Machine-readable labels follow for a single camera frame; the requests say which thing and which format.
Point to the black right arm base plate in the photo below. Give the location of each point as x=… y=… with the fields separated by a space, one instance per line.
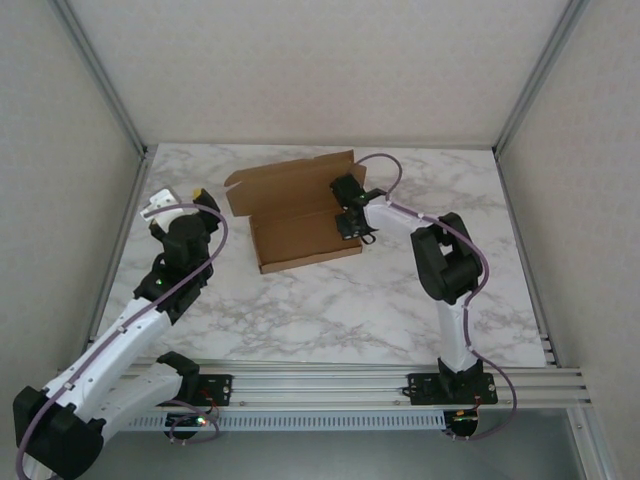
x=422 y=392

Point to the lower aluminium frame post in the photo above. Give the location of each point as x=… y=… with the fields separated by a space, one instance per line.
x=595 y=450

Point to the long aluminium mounting rail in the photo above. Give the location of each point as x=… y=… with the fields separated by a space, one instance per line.
x=320 y=387

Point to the aluminium frame post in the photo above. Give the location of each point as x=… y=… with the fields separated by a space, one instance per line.
x=539 y=75
x=595 y=450
x=102 y=75

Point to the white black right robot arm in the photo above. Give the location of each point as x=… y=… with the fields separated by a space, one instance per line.
x=445 y=260

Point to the aluminium side rail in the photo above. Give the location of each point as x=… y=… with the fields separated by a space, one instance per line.
x=525 y=250
x=134 y=200

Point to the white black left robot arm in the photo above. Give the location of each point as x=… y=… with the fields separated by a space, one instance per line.
x=115 y=350

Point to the brown cardboard box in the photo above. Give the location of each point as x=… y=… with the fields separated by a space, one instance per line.
x=290 y=200

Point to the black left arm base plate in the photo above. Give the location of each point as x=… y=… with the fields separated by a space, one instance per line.
x=217 y=395

